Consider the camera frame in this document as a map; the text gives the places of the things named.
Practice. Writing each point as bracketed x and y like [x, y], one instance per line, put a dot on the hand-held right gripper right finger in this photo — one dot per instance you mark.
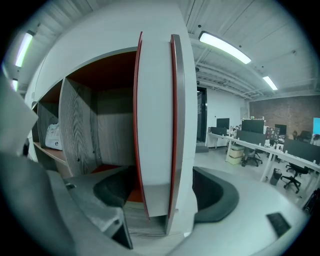
[220, 200]

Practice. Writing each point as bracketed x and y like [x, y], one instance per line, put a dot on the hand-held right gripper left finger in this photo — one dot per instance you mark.
[112, 190]

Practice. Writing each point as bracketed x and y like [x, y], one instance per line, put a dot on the grey wooden desk hutch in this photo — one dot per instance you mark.
[77, 125]

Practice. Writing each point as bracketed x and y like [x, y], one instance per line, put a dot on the red hardcover book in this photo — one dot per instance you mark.
[155, 112]

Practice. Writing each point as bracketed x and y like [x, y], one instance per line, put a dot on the long white office desk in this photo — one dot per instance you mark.
[250, 146]

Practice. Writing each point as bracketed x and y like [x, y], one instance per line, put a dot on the black computer monitor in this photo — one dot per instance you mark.
[222, 123]
[281, 129]
[252, 126]

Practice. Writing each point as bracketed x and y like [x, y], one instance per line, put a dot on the beige storage crate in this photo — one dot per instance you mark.
[237, 150]
[236, 160]

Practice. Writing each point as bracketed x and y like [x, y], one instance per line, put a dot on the black office chair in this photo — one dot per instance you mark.
[305, 136]
[252, 157]
[295, 176]

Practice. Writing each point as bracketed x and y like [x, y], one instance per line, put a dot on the black waste bin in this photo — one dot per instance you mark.
[276, 176]

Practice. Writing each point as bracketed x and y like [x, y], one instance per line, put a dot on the white tissue box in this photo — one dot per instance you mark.
[53, 137]

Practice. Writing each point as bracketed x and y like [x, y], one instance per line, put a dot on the sticker covered board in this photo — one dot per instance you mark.
[272, 133]

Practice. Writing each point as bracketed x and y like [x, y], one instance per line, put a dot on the black framed door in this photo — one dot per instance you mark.
[205, 115]

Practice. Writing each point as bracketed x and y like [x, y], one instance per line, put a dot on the black bag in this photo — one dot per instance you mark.
[312, 202]

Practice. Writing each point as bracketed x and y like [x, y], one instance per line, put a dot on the blue display screen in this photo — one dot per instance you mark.
[316, 127]

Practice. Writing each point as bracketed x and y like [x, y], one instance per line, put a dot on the long ceiling light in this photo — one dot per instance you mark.
[225, 46]
[15, 85]
[23, 50]
[270, 83]

